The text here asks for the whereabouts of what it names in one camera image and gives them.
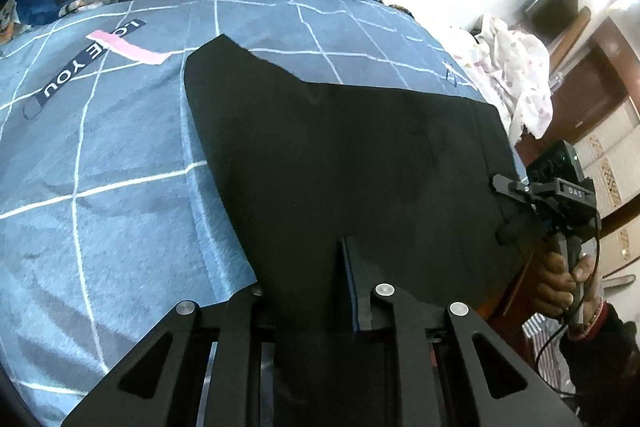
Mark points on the white dotted cloth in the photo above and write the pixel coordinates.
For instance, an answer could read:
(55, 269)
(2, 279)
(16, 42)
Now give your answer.
(511, 69)

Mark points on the blue grid-pattern bedsheet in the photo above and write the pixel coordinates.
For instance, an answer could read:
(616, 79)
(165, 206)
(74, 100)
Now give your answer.
(108, 213)

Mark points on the brown wooden cabinet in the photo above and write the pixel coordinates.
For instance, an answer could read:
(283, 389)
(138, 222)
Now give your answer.
(595, 99)

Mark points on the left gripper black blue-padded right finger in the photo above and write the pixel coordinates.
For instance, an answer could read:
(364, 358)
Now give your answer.
(417, 364)

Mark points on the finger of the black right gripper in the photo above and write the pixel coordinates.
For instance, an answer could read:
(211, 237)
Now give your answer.
(524, 193)

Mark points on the black pants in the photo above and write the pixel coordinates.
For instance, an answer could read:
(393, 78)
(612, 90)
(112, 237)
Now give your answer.
(299, 166)

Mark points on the person's right hand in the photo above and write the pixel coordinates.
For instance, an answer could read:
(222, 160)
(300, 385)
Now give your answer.
(555, 285)

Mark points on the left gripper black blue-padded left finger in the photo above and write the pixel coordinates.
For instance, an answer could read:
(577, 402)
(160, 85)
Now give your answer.
(194, 359)

